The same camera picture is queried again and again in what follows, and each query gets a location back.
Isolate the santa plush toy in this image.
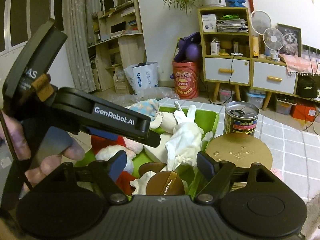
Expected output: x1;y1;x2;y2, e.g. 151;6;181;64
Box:
91;135;136;196

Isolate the pink plush pig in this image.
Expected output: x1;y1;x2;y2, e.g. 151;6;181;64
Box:
124;137;144;160

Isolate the white rabbit plush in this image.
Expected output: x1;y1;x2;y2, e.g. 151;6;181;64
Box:
165;105;214;171

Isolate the doll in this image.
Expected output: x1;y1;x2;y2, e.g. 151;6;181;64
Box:
127;99;177;134

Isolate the white foam block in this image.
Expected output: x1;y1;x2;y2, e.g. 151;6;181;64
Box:
144;132;172;163

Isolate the person left hand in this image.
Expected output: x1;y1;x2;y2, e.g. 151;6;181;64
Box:
1;111;85;186

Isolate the green tin can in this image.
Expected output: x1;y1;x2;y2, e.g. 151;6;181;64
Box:
223;101;260;136

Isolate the red box under cabinet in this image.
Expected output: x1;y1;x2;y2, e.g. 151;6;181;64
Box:
290;104;316;122

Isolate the white paper bag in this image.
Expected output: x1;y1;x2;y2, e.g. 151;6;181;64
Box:
124;62;158;93

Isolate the red cylindrical bucket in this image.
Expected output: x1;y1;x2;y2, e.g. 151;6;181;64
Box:
172;61;200;99

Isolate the wooden bookshelf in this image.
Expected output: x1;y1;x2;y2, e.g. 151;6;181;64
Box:
88;0;146;94

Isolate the low wooden drawer cabinet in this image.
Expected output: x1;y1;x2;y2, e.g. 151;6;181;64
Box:
250;57;320;111

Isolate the grey curtain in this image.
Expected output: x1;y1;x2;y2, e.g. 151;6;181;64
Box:
62;0;96;93

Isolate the purple ball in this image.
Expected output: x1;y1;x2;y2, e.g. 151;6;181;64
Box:
185;43;201;61

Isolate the pink striped cloth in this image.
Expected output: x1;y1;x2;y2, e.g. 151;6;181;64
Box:
279;54;319;75

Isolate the tall wooden shelf cabinet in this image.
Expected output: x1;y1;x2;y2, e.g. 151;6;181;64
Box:
198;7;252;103

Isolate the small white desk fan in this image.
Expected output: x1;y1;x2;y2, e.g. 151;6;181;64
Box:
263;28;284;61

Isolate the framed cat picture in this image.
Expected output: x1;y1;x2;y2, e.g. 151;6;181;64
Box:
276;23;302;56

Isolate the large white fan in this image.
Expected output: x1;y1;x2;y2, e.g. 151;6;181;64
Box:
250;10;272;36

